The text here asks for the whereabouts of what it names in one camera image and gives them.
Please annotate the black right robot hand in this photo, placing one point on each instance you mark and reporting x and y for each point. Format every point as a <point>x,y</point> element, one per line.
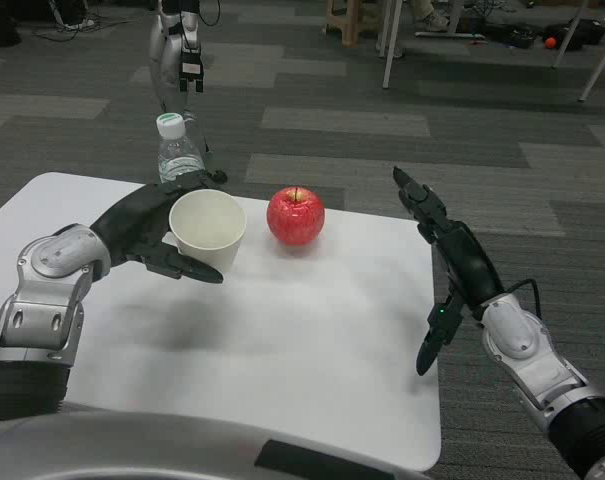
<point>469,265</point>

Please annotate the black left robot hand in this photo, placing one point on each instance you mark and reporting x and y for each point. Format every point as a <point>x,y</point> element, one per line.
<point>132,220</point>

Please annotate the white paper cup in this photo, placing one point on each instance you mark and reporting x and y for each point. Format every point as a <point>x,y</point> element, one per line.
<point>207,225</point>

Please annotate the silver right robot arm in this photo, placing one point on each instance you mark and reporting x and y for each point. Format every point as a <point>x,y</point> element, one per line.
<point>519,335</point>

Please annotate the clear plastic water bottle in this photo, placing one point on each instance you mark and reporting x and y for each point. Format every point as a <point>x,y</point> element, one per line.
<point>174,152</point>

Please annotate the red apple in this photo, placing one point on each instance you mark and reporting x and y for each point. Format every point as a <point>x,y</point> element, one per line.
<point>296,217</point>

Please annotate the silver humanoid robot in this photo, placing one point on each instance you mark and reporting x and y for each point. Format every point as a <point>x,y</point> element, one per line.
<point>164,45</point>

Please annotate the silver robot chest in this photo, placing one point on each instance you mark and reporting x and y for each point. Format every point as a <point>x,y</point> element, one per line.
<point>132,445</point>

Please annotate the white metal desk leg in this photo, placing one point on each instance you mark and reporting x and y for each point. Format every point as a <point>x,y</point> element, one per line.
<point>391,50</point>
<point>566,45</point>
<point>601,70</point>

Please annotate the white desk foot bar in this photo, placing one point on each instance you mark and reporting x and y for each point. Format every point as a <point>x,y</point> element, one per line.
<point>449,35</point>

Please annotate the black equipment case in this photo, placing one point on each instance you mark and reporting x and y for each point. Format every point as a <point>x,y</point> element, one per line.
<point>512,36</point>

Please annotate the orange ball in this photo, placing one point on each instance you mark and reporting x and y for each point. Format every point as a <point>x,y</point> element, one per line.
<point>550,43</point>

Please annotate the person leg with sneaker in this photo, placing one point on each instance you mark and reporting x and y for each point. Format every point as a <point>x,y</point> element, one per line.
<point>432,21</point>

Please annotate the black bag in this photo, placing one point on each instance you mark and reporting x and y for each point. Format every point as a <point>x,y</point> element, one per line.
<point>582,35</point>

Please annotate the beige plastic stool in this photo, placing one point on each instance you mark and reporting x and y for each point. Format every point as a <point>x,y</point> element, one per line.
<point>352,27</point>

